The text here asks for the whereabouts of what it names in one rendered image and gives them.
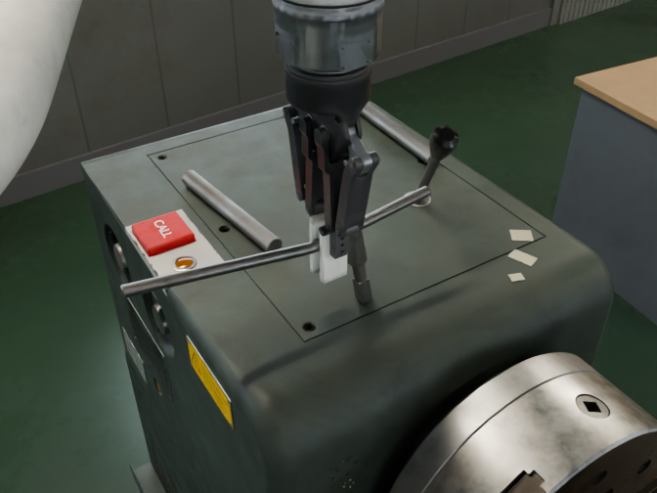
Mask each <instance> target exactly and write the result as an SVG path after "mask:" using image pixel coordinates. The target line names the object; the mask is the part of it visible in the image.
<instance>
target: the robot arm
mask: <svg viewBox="0 0 657 493"><path fill-rule="evenodd" d="M272 1H273V6H274V18H275V39H276V52H277V53H276V54H277V55H278V56H279V57H280V58H281V59H282V60H283V61H284V62H285V95H286V98H287V100H288V101H289V103H290V105H287V106H283V113H284V117H285V123H286V126H287V130H288V137H289V144H290V152H291V160H292V167H293V175H294V183H295V191H296V196H297V198H298V199H299V200H300V201H305V209H306V211H307V213H308V214H309V215H310V218H309V228H310V242H313V241H315V240H317V239H318V238H320V251H318V252H315V253H312V254H310V271H311V272H312V273H317V272H320V281H321V282H322V283H323V284H325V283H327V282H330V281H332V280H335V279H337V278H340V277H342V276H345V275H347V253H348V235H350V234H353V233H355V232H358V231H361V230H363V227H364V222H365V216H366V211H367V205H368V200H369V194H370V189H371V183H372V174H373V172H374V171H375V169H376V168H377V166H378V164H379V155H378V153H377V152H376V151H373V152H370V153H368V152H367V150H366V149H365V147H364V145H363V143H362V142H361V138H362V134H363V132H362V127H361V122H360V112H361V111H362V109H363V108H364V106H365V105H366V104H367V103H368V101H369V100H370V98H371V94H372V62H373V61H374V60H375V59H376V58H377V57H378V55H379V54H380V51H381V35H382V14H383V6H384V0H272ZM81 3H82V0H0V195H1V194H2V193H3V191H4V190H5V189H6V187H7V186H8V185H9V183H10V182H11V181H12V179H13V178H14V177H15V175H16V174H17V172H18V171H19V169H20V168H21V166H22V164H23V162H24V161H25V159H26V157H27V156H28V154H29V152H30V150H31V149H32V147H33V145H34V143H35V141H36V139H37V137H38V135H39V133H40V131H41V128H42V126H43V124H44V121H45V119H46V116H47V114H48V111H49V108H50V106H51V103H52V100H53V97H54V94H55V90H56V87H57V84H58V81H59V77H60V74H61V71H62V67H63V64H64V61H65V57H66V52H67V48H68V45H69V42H70V38H71V36H72V33H73V29H74V26H75V23H76V19H77V16H78V13H79V9H80V6H81ZM304 185H306V187H305V186H304Z"/></svg>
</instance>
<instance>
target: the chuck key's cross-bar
mask: <svg viewBox="0 0 657 493"><path fill-rule="evenodd" d="M430 195H431V191H430V189H429V188H428V187H427V186H424V187H422V188H420V189H418V190H416V191H414V192H412V193H410V194H408V195H405V196H403V197H401V198H399V199H398V200H396V201H394V202H391V203H389V204H387V205H385V206H383V207H381V208H379V209H377V210H375V211H373V212H371V213H369V214H367V215H366V216H365V222H364V227H363V229H365V228H367V227H369V226H371V225H372V224H374V223H376V222H378V221H380V220H382V219H384V218H386V217H388V216H390V215H392V214H394V213H396V212H398V211H400V210H402V209H404V208H406V207H408V206H410V205H412V204H414V203H416V202H419V201H421V200H423V199H425V198H427V197H429V196H430ZM318 251H320V238H318V239H317V240H315V241H313V242H310V243H306V244H302V245H297V246H290V247H285V248H281V249H276V250H272V251H267V252H263V253H259V254H254V255H251V256H246V257H242V258H237V259H233V260H229V261H224V262H220V263H215V264H211V265H206V266H202V267H198V268H194V269H190V270H185V271H181V272H177V273H172V274H168V275H163V276H159V277H154V278H150V279H146V280H142V281H138V282H133V283H129V284H124V285H121V286H120V288H119V289H120V294H121V296H122V297H124V298H126V297H130V296H134V295H138V294H143V293H147V292H151V291H159V290H163V289H167V288H171V287H176V286H180V285H184V284H187V283H192V282H196V281H200V280H204V279H209V278H213V277H217V276H221V275H226V274H230V273H234V272H238V271H242V270H246V269H250V268H254V267H259V266H263V265H267V264H271V263H276V262H280V261H284V260H288V259H292V258H296V257H300V256H304V255H309V254H312V253H315V252H318Z"/></svg>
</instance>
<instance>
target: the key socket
mask: <svg viewBox="0 0 657 493"><path fill-rule="evenodd" d="M575 402H576V405H577V407H578V408H579V409H580V410H581V411H582V412H583V413H584V414H586V415H588V416H590V417H592V418H596V419H605V418H608V416H609V412H608V409H607V408H606V406H605V405H604V404H603V403H602V402H600V401H599V400H597V399H595V398H593V397H590V396H579V397H577V398H576V400H575Z"/></svg>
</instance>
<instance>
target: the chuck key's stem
mask: <svg viewBox="0 0 657 493"><path fill-rule="evenodd" d="M367 259H368V258H367V253H366V248H365V242H364V237H363V231H362V230H361V231H358V232H355V233H353V234H350V235H348V253H347V263H348V264H349V265H351V266H352V271H353V276H354V278H353V279H352V280H353V284H354V289H355V294H356V298H357V299H358V300H359V301H360V302H362V303H363V304H364V303H366V302H368V301H369V300H371V299H372V289H371V284H370V279H369V278H368V277H367V273H366V267H365V262H366V261H367Z"/></svg>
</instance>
